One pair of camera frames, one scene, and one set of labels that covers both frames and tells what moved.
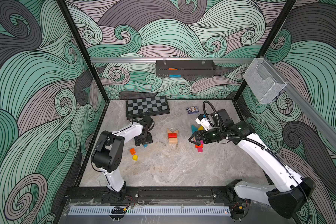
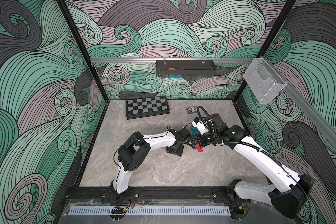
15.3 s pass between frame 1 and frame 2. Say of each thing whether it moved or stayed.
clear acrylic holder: stayed
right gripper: stayed
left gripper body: moved
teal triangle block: stayed
